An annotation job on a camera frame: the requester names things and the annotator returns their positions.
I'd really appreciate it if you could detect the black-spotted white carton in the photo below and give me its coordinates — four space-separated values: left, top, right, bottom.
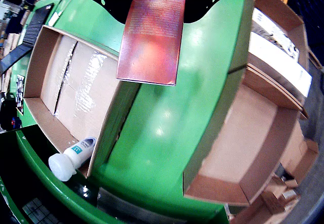
252 8 299 60

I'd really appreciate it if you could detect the black white photo card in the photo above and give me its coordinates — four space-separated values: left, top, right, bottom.
15 74 25 115

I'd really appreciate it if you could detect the white bottle teal label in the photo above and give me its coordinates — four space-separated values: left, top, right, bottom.
48 136 97 182

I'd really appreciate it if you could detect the green metal shelf unit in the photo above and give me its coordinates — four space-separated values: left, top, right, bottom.
0 126 119 224

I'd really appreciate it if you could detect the blue white small box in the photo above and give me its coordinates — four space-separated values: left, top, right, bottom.
10 116 21 130

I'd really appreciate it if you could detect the brown cardboard box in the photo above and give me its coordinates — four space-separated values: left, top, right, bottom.
247 0 314 120
182 66 319 207

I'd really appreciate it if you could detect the tall white carton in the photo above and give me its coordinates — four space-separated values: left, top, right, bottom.
249 31 313 98

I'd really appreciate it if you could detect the shallow cardboard tray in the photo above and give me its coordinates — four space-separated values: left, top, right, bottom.
23 24 141 178

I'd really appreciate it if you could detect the red product box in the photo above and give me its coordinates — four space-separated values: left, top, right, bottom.
116 0 188 86

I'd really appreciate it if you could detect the black laptop keyboard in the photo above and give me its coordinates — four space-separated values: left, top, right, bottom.
0 3 55 75

